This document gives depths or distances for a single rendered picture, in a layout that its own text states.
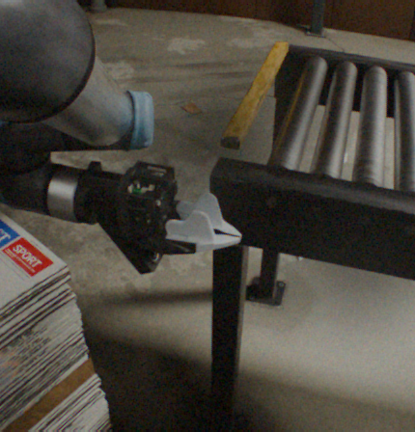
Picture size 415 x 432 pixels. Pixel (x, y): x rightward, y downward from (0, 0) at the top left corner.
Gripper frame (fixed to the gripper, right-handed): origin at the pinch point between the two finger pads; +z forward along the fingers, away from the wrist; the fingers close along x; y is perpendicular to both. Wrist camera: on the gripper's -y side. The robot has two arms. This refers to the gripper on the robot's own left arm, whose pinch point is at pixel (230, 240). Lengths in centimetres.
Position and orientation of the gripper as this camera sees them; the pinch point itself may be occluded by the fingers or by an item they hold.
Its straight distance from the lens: 64.6
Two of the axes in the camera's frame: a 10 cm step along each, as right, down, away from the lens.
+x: 3.1, -6.2, 7.2
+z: 9.5, 2.0, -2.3
